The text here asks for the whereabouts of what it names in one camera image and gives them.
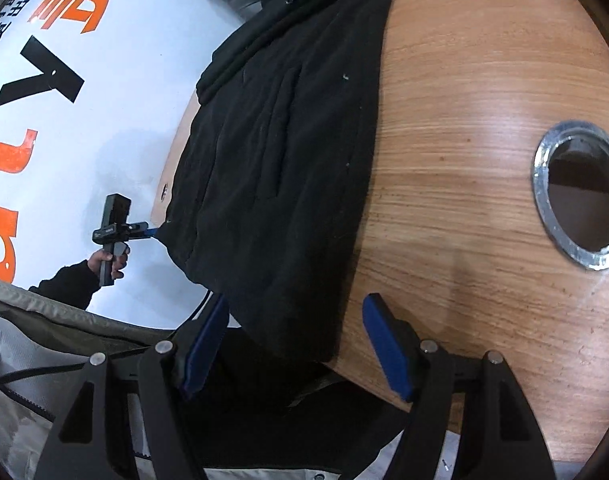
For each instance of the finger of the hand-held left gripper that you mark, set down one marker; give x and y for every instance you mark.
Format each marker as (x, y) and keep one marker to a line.
(142, 230)

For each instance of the small metal screw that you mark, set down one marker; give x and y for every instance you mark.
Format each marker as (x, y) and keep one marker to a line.
(445, 465)

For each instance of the person's grey jacket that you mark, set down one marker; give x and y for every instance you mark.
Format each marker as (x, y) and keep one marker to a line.
(24, 340)

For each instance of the white wall poster orange lettering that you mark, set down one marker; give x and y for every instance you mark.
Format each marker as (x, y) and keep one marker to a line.
(84, 160)

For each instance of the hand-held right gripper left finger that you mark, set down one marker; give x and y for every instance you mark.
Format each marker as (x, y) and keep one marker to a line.
(204, 350)

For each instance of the black fleece jacket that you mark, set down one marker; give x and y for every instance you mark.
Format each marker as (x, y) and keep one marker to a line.
(284, 160)

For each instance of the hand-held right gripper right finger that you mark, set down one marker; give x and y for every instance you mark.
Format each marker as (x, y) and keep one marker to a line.
(384, 350)

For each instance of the person's left hand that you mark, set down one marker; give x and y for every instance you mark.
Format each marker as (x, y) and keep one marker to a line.
(95, 262)

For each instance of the person's left forearm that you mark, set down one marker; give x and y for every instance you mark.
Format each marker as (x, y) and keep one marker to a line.
(64, 285)

